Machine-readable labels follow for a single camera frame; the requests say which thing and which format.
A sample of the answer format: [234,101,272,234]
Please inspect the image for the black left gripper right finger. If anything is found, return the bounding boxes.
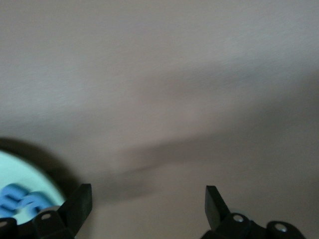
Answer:
[200,185,305,239]

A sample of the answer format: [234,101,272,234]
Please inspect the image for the green plate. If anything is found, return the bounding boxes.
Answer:
[0,149,67,225]

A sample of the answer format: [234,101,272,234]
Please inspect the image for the blue foam letter m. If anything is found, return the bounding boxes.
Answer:
[0,183,50,217]

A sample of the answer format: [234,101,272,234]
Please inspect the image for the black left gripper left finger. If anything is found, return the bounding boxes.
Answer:
[0,183,93,239]

